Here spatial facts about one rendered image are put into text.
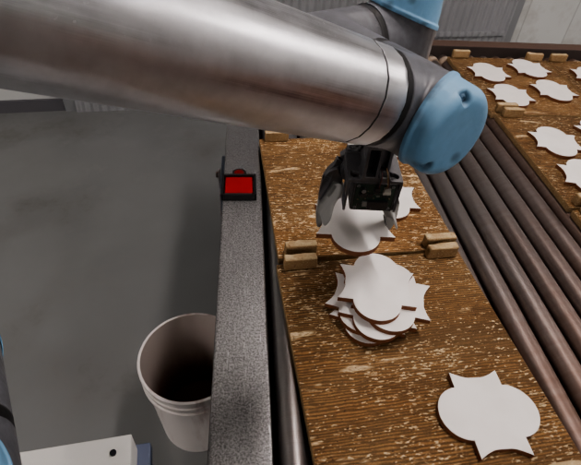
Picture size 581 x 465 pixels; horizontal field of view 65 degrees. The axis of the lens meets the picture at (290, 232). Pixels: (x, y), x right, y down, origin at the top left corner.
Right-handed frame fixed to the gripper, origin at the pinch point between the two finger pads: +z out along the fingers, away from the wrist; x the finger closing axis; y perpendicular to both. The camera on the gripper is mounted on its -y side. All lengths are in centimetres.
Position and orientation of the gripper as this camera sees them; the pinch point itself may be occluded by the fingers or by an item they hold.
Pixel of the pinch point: (353, 220)
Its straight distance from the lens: 72.5
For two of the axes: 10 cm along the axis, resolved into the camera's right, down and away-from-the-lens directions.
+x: 10.0, 0.5, 0.4
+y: -0.1, 7.0, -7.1
